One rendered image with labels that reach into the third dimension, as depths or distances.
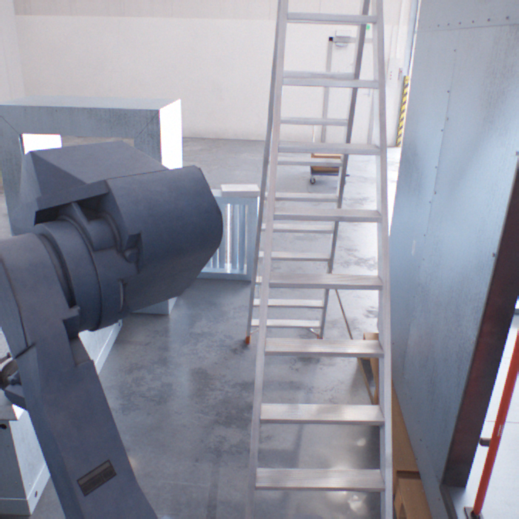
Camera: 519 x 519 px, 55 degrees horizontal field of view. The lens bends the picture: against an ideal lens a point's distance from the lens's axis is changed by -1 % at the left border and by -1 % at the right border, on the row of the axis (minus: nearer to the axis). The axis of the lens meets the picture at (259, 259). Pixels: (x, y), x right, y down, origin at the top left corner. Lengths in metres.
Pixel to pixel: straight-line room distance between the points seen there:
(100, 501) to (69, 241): 0.50
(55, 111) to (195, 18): 7.85
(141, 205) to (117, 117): 2.61
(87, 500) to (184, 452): 1.83
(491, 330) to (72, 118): 2.93
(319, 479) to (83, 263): 1.18
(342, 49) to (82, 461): 10.63
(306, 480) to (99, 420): 0.99
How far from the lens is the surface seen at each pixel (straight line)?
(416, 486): 2.61
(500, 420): 1.95
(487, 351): 1.96
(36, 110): 3.86
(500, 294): 1.86
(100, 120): 3.69
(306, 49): 11.22
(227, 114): 11.39
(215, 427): 3.00
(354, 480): 1.91
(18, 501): 2.70
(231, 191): 4.29
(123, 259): 1.08
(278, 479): 1.87
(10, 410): 2.30
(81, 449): 1.06
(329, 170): 8.00
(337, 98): 11.30
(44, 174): 1.20
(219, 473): 2.76
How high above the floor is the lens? 2.00
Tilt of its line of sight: 23 degrees down
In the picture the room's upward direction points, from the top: 2 degrees clockwise
